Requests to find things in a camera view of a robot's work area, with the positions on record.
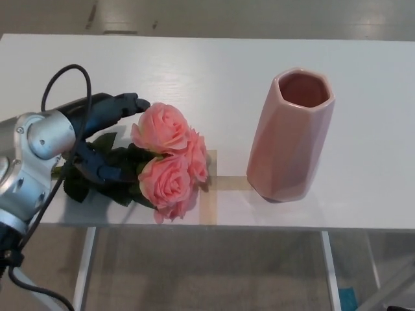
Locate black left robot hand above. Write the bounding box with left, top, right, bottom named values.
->
left=63, top=93, right=152, bottom=185

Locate pink artificial rose bouquet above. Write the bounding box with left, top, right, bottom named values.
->
left=51, top=102, right=209, bottom=225

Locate pink faceted ceramic vase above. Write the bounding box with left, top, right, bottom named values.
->
left=246, top=67, right=336, bottom=204

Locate beige masking tape strip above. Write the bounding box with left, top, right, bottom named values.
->
left=199, top=149, right=219, bottom=224
left=209, top=176, right=252, bottom=192

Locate white metal table leg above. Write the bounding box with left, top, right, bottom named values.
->
left=366, top=231, right=382, bottom=289
left=320, top=230, right=343, bottom=311
left=73, top=226, right=97, bottom=311

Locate blue floor tape patch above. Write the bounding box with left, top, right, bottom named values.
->
left=338, top=286, right=359, bottom=311

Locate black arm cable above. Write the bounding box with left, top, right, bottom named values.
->
left=6, top=63, right=93, bottom=311

